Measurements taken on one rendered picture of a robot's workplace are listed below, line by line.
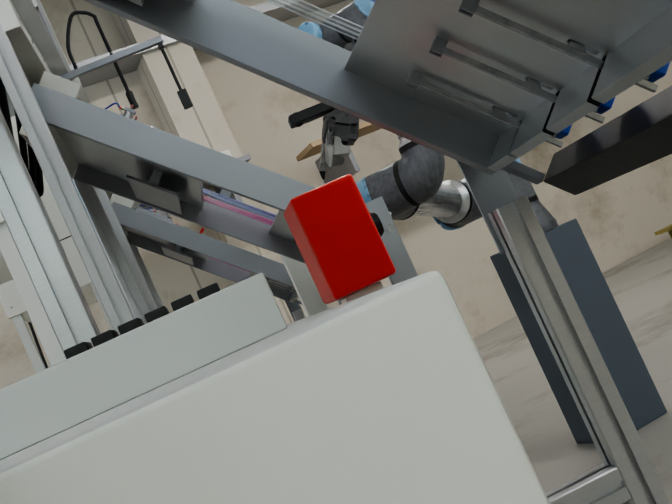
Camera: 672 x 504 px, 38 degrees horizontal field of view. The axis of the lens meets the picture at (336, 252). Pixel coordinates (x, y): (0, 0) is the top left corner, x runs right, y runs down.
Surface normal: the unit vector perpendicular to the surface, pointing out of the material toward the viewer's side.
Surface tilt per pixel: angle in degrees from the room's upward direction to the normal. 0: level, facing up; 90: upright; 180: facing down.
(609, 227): 90
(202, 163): 90
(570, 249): 90
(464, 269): 90
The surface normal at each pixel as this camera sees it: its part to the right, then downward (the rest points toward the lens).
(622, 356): 0.32, -0.18
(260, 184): 0.12, -0.10
